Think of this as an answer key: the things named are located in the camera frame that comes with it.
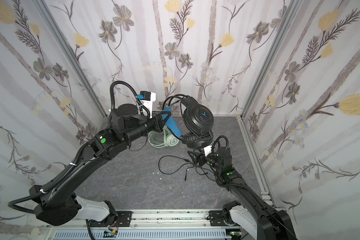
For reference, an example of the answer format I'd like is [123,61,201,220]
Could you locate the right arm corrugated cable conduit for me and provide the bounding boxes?
[211,134,250,190]

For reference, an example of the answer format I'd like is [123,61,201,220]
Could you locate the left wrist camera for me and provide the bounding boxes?
[138,91,156,118]

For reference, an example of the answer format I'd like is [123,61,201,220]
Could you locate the left arm corrugated cable conduit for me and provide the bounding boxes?
[7,80,151,214]

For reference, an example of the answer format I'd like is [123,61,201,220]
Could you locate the mint green over-ear headphones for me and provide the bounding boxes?
[148,126,180,148]

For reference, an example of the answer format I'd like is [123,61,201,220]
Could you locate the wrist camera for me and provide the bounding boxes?
[203,145,213,157]
[138,91,156,118]

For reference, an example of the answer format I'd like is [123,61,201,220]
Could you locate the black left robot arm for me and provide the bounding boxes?
[29,104,171,226]

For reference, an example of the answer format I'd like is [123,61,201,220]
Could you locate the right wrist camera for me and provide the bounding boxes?
[203,145,213,157]

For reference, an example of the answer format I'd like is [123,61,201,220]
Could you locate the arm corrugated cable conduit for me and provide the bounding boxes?
[7,80,151,214]
[211,134,250,190]

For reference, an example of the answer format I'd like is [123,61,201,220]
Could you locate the black and blue headphones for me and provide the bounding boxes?
[162,94,214,150]

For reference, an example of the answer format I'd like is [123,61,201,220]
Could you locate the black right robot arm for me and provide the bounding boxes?
[193,147,297,240]

